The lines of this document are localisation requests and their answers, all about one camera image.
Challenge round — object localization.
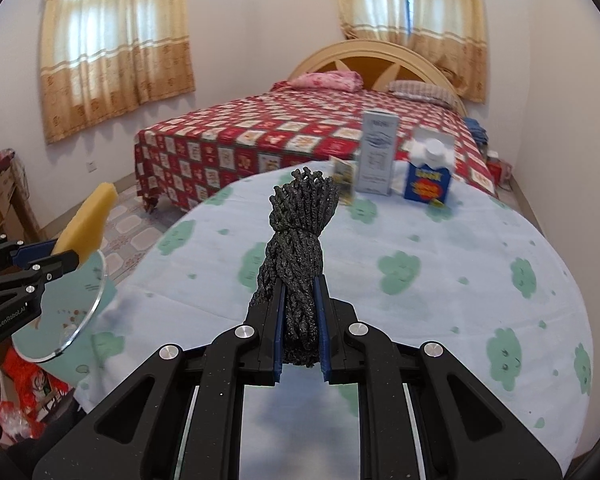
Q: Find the yellow sponge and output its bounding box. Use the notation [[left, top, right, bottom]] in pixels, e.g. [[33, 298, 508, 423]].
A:
[[52, 182, 118, 264]]

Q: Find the black foam net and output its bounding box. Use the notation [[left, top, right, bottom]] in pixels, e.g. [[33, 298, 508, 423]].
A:
[[249, 168, 338, 367]]

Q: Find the teal trash bin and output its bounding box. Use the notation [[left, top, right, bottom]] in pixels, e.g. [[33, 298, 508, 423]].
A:
[[12, 250, 124, 387]]

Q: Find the brown wooden cabinet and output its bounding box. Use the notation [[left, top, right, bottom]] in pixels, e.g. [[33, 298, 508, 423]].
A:
[[0, 148, 41, 243]]

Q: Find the red bag on floor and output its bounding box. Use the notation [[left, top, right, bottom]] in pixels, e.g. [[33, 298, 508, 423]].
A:
[[1, 348, 71, 424]]

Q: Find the red bag with clear plastic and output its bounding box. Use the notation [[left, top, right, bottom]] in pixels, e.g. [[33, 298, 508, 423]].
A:
[[0, 401, 44, 443]]

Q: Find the beige side window curtain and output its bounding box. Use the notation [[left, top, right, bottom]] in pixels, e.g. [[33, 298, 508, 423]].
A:
[[40, 0, 195, 144]]

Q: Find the blue milk carton white cap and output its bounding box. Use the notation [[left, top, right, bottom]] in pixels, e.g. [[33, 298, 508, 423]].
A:
[[403, 127, 455, 204]]

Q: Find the red box by bed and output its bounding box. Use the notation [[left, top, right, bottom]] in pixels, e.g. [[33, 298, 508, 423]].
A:
[[486, 150, 512, 186]]

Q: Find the grey tall carton box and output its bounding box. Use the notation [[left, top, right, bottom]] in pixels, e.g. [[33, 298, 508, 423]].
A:
[[355, 110, 399, 195]]

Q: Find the small dark snack packet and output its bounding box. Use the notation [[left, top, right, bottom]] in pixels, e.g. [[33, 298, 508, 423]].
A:
[[330, 157, 355, 206]]

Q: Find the bed with red checkered cover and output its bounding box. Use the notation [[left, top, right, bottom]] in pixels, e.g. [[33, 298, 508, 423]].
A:
[[134, 81, 494, 211]]

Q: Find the blue folded cloth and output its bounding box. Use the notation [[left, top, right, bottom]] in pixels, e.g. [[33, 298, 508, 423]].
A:
[[463, 117, 489, 146]]

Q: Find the striped pillow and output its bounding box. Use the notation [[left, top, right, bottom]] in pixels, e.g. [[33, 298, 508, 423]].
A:
[[388, 80, 456, 108]]

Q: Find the pink pillow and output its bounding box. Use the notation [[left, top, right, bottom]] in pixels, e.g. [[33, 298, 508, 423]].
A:
[[288, 70, 364, 92]]

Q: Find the cream wooden headboard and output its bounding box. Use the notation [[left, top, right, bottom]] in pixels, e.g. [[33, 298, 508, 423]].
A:
[[288, 39, 467, 116]]

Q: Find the beige curtain behind bed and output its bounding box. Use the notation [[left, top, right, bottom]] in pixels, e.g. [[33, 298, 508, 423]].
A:
[[338, 0, 488, 104]]

